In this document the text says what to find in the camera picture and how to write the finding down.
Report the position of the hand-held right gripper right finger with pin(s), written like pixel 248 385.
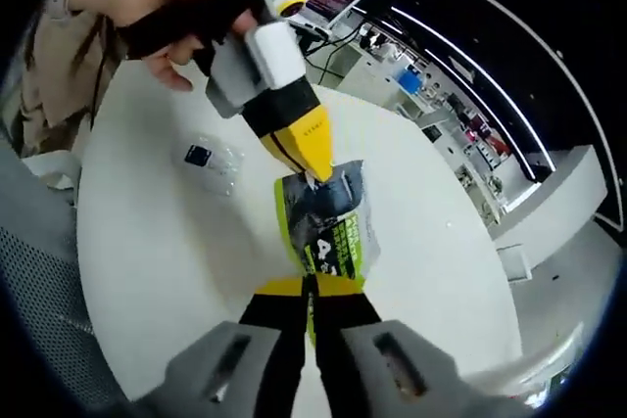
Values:
pixel 352 364

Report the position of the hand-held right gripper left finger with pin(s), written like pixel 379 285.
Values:
pixel 274 364

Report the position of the clear sachet dark square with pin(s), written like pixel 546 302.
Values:
pixel 198 154

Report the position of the green black skincare sachet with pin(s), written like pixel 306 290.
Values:
pixel 333 222

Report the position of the blue storage bin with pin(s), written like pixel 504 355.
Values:
pixel 410 82

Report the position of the person's light top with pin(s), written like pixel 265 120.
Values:
pixel 54 75

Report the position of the ceiling light strip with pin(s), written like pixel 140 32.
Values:
pixel 480 95
pixel 495 75

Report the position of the pink lit screen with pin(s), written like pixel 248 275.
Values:
pixel 473 134

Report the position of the white mesh office chair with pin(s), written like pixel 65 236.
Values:
pixel 39 291

